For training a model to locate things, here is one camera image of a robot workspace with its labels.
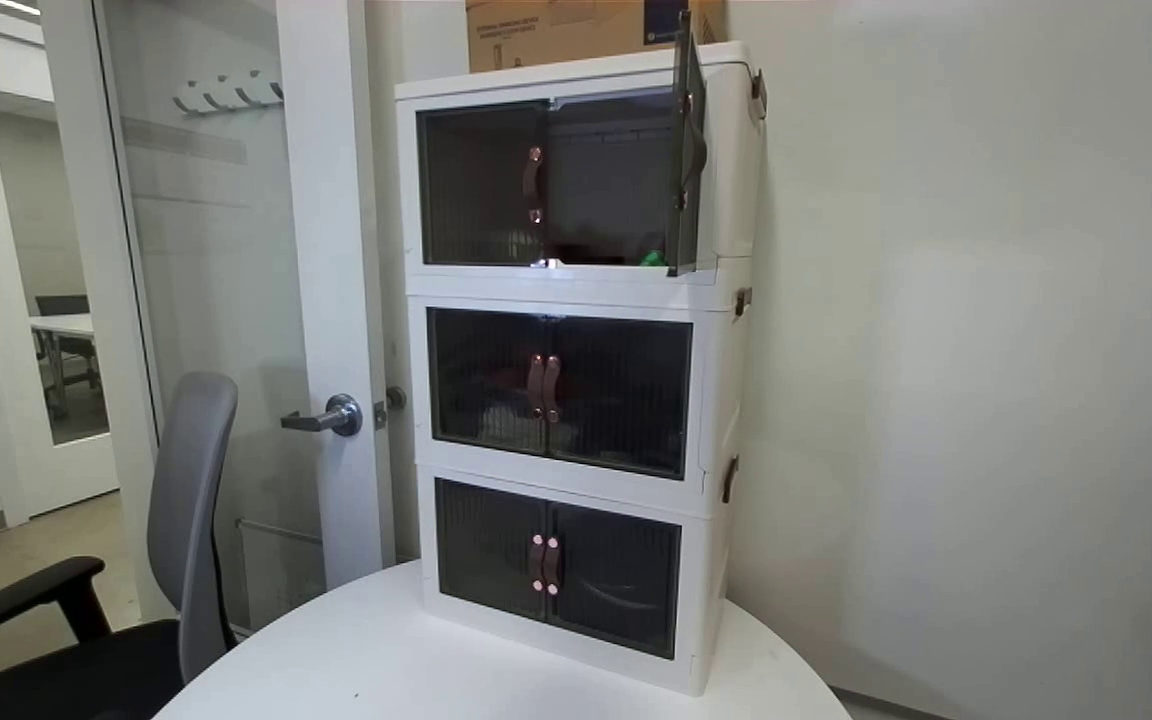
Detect black office chair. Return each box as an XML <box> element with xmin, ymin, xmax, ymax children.
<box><xmin>0</xmin><ymin>366</ymin><xmax>245</xmax><ymax>720</ymax></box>

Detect silver door lever handle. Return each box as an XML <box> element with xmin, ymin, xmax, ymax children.
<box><xmin>283</xmin><ymin>391</ymin><xmax>362</xmax><ymax>437</ymax></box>

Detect white three-tier cabinet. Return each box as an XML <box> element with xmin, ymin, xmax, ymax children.
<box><xmin>396</xmin><ymin>44</ymin><xmax>764</xmax><ymax>692</ymax></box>

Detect distant white table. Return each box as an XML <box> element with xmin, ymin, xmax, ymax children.
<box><xmin>27</xmin><ymin>296</ymin><xmax>104</xmax><ymax>419</ymax></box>

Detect cardboard box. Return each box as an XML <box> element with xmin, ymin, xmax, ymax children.
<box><xmin>462</xmin><ymin>0</ymin><xmax>727</xmax><ymax>72</ymax></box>

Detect wall coat hook rack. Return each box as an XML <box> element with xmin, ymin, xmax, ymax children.
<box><xmin>171</xmin><ymin>67</ymin><xmax>283</xmax><ymax>115</ymax></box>

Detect white glass door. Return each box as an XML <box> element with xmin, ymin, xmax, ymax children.
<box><xmin>39</xmin><ymin>0</ymin><xmax>396</xmax><ymax>631</ymax></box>

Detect tinted door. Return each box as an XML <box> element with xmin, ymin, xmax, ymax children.
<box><xmin>415</xmin><ymin>101</ymin><xmax>548</xmax><ymax>264</ymax></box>
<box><xmin>669</xmin><ymin>13</ymin><xmax>707</xmax><ymax>270</ymax></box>

